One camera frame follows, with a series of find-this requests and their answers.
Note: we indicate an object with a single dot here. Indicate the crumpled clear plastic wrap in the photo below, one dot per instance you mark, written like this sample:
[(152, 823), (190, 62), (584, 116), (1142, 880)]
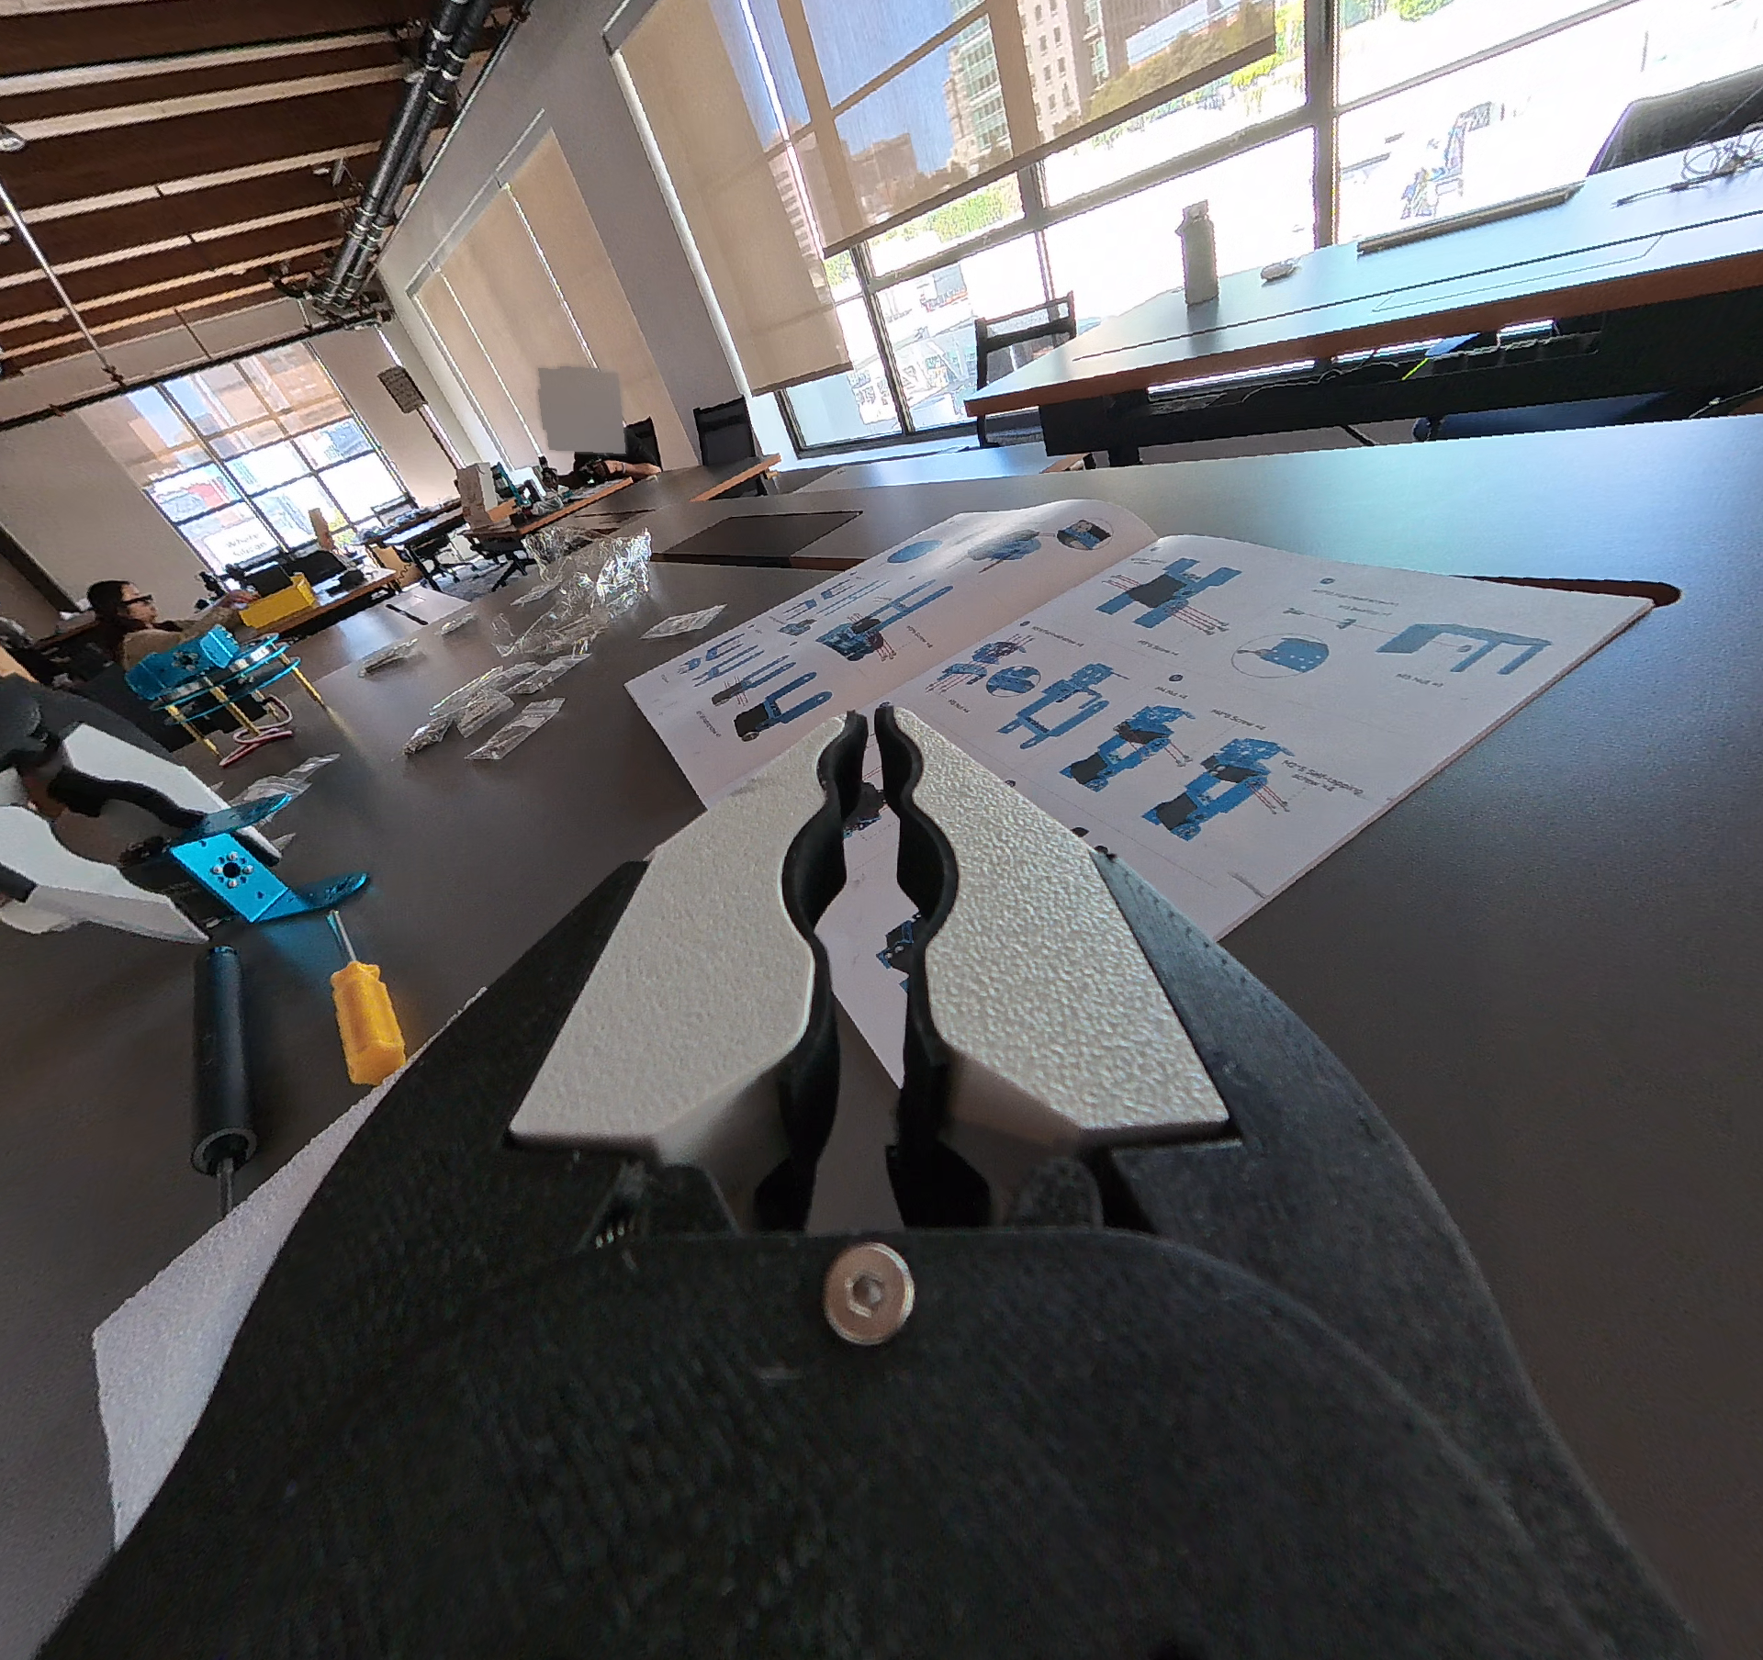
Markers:
[(578, 594)]

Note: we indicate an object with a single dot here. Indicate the large side window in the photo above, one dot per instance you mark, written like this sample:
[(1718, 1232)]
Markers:
[(1515, 35)]

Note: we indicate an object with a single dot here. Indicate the zip bag of large nuts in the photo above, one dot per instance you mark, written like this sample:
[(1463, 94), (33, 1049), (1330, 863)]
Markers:
[(544, 676)]

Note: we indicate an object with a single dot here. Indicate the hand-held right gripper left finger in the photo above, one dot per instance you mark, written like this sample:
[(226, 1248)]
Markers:
[(689, 972)]

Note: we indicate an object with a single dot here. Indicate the zip bag of small nuts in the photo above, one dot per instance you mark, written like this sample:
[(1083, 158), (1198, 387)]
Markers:
[(517, 731)]

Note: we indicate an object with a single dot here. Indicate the grey water bottle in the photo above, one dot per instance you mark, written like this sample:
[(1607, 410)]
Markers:
[(1200, 253)]

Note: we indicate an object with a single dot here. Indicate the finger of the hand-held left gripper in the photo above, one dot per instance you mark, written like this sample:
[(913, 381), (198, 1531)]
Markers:
[(131, 766), (70, 890)]

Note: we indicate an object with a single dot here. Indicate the wide clear zip bag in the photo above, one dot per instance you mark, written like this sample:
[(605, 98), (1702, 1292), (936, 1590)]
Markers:
[(483, 676)]

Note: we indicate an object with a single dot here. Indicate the flat clear zip bag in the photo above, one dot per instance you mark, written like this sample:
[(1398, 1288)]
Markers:
[(268, 806)]

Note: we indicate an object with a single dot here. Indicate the round blue robot base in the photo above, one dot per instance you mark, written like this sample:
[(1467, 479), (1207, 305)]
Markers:
[(207, 668)]

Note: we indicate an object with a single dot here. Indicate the dark grey desk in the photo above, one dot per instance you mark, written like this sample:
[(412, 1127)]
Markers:
[(1446, 999)]

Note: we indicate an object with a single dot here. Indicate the black wall speaker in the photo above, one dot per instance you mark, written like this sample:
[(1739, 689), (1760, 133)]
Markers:
[(400, 389)]

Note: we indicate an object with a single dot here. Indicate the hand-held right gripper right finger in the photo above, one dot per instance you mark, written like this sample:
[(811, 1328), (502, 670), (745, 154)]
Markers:
[(1047, 972)]

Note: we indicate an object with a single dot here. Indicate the zip bag of silver screws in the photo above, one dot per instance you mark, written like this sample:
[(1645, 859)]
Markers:
[(439, 731), (475, 699)]

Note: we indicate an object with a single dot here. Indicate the black ceiling pipes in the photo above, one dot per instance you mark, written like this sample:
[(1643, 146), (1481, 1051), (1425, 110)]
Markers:
[(440, 35)]

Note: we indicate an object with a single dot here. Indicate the beige roller blind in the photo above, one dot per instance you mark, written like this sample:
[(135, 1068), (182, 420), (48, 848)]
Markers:
[(551, 311), (745, 242)]

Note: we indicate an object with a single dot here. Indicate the blue bracket with black servo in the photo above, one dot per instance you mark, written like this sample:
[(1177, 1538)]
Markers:
[(234, 882)]

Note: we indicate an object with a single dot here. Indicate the yellow box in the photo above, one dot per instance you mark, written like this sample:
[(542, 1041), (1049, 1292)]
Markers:
[(284, 603)]

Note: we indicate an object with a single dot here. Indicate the small zip bag of screws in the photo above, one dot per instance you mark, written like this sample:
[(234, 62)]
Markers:
[(297, 768)]

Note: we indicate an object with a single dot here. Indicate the wood-edged office desk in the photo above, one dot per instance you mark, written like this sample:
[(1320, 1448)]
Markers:
[(731, 473), (1377, 297)]

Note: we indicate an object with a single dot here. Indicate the black electric screwdriver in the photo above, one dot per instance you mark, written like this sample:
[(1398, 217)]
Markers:
[(221, 1041)]

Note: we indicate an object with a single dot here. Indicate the zip bag with black parts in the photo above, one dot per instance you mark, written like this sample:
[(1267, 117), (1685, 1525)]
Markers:
[(685, 620)]

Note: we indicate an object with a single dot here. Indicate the black office chair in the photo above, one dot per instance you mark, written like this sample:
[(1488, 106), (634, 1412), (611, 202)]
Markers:
[(723, 443), (1028, 339)]

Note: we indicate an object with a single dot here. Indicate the illustrated instruction booklet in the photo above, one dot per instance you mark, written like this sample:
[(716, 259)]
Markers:
[(1240, 724)]

